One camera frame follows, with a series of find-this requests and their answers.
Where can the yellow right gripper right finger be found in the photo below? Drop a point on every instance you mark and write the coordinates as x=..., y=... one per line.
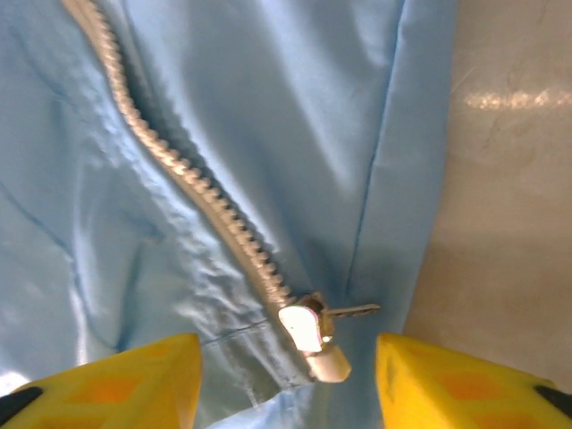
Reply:
x=456, y=393

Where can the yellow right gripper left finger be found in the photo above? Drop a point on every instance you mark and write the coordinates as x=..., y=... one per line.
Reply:
x=111, y=389

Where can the silver metal zipper slider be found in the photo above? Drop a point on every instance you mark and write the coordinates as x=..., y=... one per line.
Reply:
x=304, y=326

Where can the light blue zip jacket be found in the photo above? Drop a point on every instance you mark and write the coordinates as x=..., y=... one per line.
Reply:
x=277, y=134

